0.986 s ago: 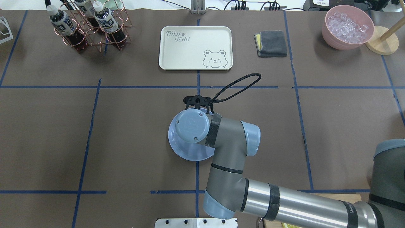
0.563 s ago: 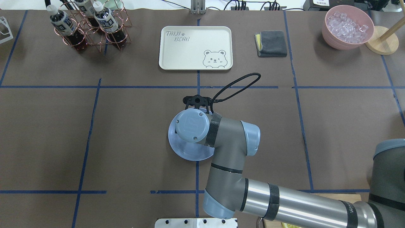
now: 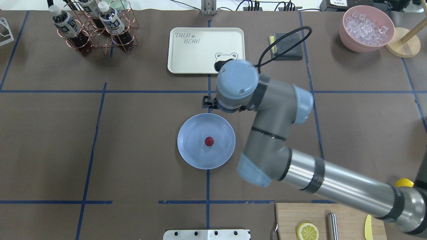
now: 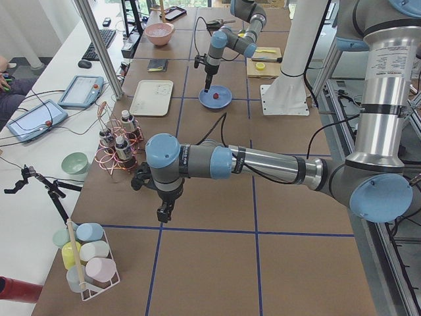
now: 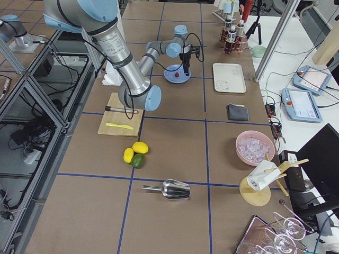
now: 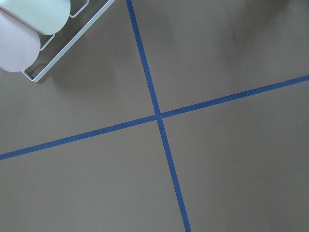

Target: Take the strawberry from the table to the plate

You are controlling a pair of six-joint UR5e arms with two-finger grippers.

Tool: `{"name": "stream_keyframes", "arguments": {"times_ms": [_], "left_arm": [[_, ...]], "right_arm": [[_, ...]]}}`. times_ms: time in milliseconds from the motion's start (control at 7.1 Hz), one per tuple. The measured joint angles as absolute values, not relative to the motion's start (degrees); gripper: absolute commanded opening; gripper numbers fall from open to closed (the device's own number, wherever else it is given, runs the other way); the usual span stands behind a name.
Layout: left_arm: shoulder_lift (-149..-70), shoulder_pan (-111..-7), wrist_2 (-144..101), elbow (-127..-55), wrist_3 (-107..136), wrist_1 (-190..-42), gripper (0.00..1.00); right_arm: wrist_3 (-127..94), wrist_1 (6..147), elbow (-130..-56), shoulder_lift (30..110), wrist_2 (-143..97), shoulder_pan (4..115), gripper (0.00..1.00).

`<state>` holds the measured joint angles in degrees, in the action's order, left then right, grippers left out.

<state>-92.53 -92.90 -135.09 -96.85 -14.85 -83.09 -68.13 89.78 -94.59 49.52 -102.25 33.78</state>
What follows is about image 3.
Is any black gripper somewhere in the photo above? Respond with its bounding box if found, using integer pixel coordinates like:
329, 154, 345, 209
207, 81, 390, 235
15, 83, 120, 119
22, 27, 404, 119
202, 96, 219, 110

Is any red strawberry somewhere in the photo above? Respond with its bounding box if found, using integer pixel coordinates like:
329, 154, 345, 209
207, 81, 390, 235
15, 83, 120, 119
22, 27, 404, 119
204, 136, 215, 146

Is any blue plate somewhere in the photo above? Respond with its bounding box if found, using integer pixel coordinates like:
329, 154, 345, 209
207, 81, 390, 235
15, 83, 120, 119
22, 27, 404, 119
177, 113, 236, 170

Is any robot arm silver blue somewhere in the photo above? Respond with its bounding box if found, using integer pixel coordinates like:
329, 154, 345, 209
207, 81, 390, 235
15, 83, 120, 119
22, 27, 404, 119
203, 59, 427, 238

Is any cream bear tray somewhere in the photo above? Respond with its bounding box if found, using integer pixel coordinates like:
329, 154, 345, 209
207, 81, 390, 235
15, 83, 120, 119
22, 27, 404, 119
167, 27, 246, 74

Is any grey folded cloth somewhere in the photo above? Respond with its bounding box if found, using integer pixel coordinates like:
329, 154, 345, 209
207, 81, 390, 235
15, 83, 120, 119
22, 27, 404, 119
270, 32, 303, 61

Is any tea bottle middle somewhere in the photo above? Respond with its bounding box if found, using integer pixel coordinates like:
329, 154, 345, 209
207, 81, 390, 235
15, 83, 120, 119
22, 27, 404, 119
98, 1, 134, 53

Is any tea bottle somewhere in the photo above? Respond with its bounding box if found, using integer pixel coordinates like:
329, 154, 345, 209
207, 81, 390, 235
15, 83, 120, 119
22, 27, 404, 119
49, 5, 92, 56
78, 0, 103, 27
98, 1, 134, 53

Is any green bowl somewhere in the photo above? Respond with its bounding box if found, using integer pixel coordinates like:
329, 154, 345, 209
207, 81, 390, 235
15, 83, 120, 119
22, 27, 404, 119
104, 0, 130, 11

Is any tea bottle back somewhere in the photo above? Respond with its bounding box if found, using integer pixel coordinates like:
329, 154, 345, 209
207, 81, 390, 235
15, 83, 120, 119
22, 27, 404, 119
78, 0, 103, 27

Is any tea bottle front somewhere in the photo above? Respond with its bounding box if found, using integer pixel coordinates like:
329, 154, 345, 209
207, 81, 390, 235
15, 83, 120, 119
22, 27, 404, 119
49, 5, 92, 56

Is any half lemon slice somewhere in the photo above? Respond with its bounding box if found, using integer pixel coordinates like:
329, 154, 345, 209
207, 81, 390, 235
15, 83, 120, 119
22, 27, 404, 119
296, 222, 319, 240

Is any pink bowl with ice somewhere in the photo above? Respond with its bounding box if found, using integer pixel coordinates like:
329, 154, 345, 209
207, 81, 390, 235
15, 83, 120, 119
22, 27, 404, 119
340, 5, 395, 53

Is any wooden cutting board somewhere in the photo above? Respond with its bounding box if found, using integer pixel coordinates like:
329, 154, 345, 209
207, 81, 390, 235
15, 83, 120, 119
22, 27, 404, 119
276, 203, 367, 240

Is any yellow plastic knife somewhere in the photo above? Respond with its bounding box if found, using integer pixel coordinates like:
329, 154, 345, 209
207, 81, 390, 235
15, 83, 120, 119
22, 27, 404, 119
364, 214, 373, 240

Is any wooden stand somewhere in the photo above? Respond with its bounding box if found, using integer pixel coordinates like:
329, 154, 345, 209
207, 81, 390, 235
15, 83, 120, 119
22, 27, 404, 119
385, 18, 427, 59

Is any yellow lemon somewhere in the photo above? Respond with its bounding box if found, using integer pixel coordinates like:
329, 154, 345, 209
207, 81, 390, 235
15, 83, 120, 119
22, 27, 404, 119
394, 178, 414, 187

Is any aluminium frame post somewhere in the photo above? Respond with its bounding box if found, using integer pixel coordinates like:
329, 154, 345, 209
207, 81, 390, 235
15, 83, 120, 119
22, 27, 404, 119
200, 0, 218, 15

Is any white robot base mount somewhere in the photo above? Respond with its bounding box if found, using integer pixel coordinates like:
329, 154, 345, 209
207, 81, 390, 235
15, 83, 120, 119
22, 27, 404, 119
163, 229, 251, 240

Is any copper wire bottle rack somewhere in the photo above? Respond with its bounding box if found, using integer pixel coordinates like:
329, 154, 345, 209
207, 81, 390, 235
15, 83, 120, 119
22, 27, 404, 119
48, 0, 138, 50

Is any steel knife handle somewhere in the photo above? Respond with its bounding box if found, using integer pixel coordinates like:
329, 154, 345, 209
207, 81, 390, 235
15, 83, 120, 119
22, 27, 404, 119
327, 212, 339, 240

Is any white wire cup rack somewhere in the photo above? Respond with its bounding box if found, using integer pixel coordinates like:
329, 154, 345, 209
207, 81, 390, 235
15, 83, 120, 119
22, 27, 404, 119
0, 18, 15, 46

